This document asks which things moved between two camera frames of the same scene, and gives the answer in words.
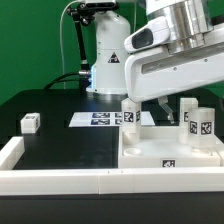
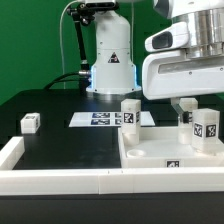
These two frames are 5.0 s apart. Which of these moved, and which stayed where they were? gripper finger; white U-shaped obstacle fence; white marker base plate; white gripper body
Moved: gripper finger
Stayed: white gripper body; white marker base plate; white U-shaped obstacle fence
